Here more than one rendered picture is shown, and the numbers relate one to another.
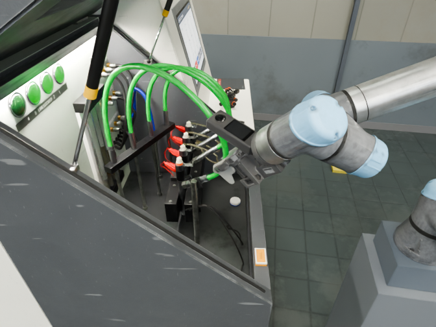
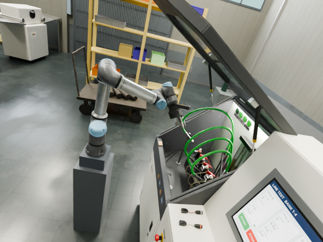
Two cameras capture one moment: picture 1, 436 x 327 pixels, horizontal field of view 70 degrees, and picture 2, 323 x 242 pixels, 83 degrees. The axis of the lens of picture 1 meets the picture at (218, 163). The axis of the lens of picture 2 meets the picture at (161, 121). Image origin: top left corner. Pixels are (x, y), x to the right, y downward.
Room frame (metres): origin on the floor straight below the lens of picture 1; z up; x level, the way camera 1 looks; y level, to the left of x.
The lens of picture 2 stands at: (1.72, -0.50, 1.88)
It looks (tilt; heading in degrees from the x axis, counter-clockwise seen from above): 30 degrees down; 164
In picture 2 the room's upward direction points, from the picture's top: 16 degrees clockwise
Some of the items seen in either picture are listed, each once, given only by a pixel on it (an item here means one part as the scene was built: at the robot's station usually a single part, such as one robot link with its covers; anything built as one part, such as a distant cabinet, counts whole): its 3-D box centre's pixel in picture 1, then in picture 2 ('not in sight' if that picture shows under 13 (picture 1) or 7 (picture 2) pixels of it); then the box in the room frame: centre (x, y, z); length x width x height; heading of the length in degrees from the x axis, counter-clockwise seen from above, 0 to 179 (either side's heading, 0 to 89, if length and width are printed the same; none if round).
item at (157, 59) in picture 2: not in sight; (144, 47); (-2.83, -0.07, 1.12); 2.43 x 0.65 x 2.24; 82
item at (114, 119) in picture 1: (111, 97); not in sight; (1.01, 0.37, 1.20); 0.13 x 0.03 x 0.31; 178
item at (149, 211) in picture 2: not in sight; (147, 204); (0.75, -0.14, 0.44); 0.65 x 0.02 x 0.68; 178
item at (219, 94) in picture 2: not in sight; (232, 92); (-2.81, 2.63, 0.46); 0.95 x 0.77 x 0.91; 80
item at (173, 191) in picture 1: (187, 187); (195, 182); (0.88, 0.11, 0.91); 0.34 x 0.10 x 0.15; 178
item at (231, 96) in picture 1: (229, 95); not in sight; (1.49, -0.06, 1.01); 0.23 x 0.11 x 0.06; 178
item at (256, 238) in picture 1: (253, 219); (160, 170); (0.75, -0.12, 0.87); 0.62 x 0.04 x 0.16; 178
